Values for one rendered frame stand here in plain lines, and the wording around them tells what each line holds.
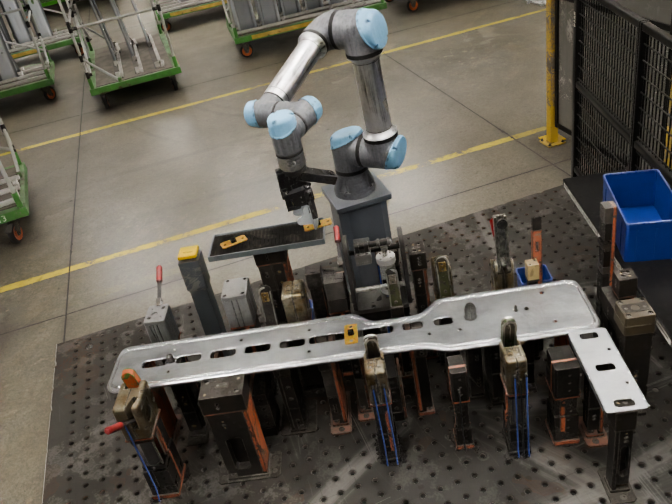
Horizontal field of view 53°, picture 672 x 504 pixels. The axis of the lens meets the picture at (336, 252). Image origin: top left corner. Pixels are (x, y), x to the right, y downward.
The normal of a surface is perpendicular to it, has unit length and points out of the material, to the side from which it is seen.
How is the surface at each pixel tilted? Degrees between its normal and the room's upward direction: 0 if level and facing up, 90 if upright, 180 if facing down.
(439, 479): 0
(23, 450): 0
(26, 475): 0
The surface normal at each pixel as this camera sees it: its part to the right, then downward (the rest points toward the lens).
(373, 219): 0.29, 0.48
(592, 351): -0.17, -0.83
